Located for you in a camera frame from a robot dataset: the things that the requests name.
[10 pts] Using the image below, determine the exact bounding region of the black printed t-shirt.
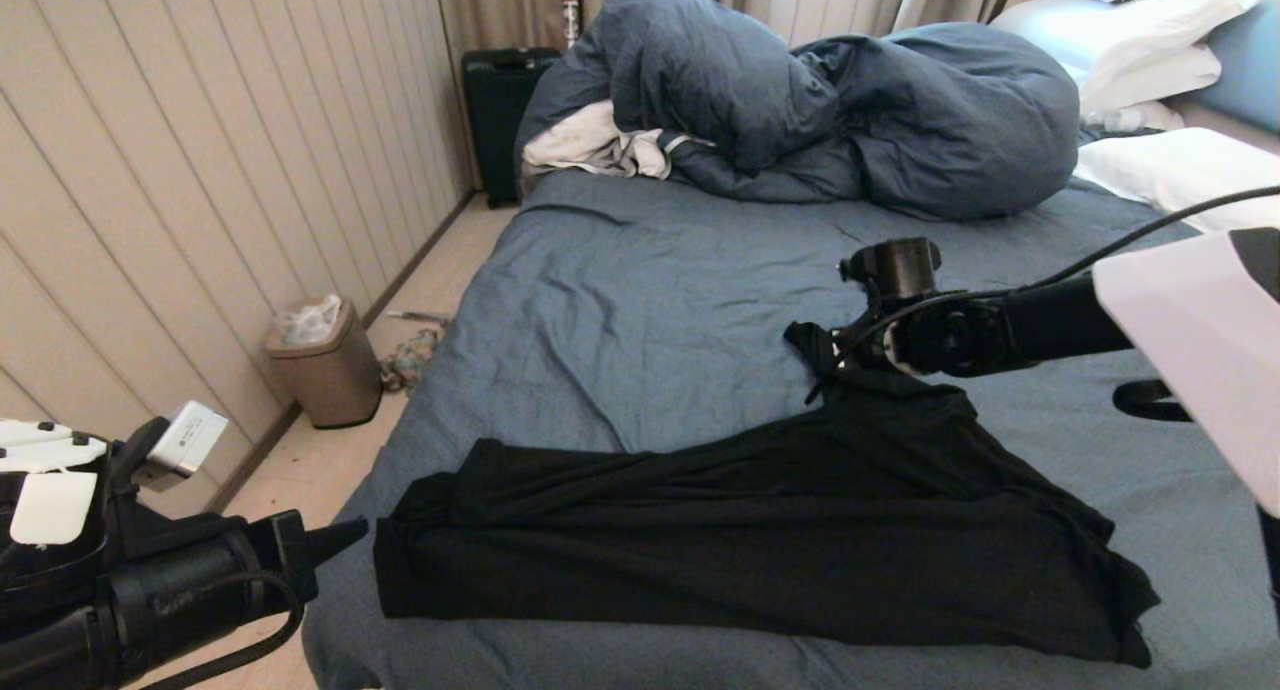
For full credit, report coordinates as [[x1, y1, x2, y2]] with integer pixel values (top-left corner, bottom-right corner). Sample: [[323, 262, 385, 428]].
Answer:
[[373, 320, 1161, 669]]

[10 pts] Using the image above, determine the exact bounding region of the bronze trash bin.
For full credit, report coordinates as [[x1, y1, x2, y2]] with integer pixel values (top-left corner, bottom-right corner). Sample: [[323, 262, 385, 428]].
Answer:
[[265, 298, 384, 430]]

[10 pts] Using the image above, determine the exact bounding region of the bed with blue sheet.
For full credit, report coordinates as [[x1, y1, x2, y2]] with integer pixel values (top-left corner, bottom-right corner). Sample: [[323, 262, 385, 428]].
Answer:
[[303, 170, 1280, 690]]

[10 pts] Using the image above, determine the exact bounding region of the teal patterned cloth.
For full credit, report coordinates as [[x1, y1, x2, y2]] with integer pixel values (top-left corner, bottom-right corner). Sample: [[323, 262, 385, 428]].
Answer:
[[380, 326, 444, 395]]

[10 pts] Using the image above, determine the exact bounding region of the clear plastic bin bag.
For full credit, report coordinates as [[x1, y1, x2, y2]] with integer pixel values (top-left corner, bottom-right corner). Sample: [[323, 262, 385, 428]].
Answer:
[[276, 294, 343, 346]]

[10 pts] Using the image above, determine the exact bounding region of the crumpled dark blue duvet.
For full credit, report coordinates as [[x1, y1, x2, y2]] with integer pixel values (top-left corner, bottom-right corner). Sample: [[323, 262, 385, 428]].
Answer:
[[515, 0, 1081, 221]]

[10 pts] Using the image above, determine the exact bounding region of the white sheer curtain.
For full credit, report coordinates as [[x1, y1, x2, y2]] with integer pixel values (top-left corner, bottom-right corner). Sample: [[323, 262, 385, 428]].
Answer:
[[765, 0, 913, 49]]

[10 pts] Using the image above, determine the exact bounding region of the small white pillow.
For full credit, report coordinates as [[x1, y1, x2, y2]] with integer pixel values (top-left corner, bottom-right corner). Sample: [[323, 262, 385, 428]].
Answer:
[[1082, 101, 1186, 133]]

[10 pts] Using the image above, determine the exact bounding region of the long white pillow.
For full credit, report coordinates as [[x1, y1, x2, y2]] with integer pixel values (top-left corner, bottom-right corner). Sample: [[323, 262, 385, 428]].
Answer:
[[1075, 127, 1280, 233]]

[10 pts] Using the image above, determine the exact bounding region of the flat white pillow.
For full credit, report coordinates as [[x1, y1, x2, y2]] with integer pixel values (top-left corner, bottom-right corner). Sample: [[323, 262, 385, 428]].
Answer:
[[1075, 44, 1223, 116]]

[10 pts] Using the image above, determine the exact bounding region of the large white pillow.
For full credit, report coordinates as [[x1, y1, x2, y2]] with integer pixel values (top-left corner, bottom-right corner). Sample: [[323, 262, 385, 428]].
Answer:
[[990, 0, 1261, 89]]

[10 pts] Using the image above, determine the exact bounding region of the black suitcase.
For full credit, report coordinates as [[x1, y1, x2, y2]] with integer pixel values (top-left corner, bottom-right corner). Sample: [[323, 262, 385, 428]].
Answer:
[[462, 48, 561, 209]]

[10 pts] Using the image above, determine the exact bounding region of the blue padded headboard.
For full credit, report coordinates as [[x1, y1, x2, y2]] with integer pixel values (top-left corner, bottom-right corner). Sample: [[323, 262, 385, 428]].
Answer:
[[1200, 0, 1280, 135]]

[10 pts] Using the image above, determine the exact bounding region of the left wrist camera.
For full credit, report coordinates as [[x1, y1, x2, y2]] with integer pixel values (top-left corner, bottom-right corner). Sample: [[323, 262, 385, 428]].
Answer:
[[112, 401, 230, 531]]

